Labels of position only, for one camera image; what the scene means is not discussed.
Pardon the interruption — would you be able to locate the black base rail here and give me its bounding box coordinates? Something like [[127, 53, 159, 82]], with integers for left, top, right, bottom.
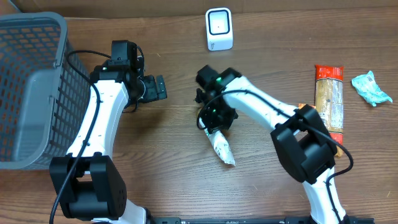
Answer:
[[96, 217, 376, 224]]

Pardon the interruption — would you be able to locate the white tube gold cap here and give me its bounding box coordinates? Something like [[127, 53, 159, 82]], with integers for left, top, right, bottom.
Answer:
[[204, 129, 236, 166]]

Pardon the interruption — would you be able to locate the teal tissue packet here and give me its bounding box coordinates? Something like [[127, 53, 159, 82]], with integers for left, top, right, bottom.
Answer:
[[351, 70, 393, 107]]

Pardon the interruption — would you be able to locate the orange spaghetti packet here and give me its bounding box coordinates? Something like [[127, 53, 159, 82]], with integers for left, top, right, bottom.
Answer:
[[315, 65, 344, 145]]

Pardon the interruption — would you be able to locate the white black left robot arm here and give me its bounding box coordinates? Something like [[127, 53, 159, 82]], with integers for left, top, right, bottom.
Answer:
[[49, 55, 167, 223]]

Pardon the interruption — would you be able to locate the white barcode scanner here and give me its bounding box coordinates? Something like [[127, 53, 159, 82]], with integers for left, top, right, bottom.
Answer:
[[205, 7, 233, 51]]

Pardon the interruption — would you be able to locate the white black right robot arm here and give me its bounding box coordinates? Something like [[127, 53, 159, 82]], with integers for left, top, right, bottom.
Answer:
[[195, 65, 351, 223]]

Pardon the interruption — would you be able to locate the grey plastic mesh basket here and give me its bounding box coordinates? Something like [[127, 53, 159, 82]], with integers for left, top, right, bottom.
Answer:
[[1, 12, 90, 169]]

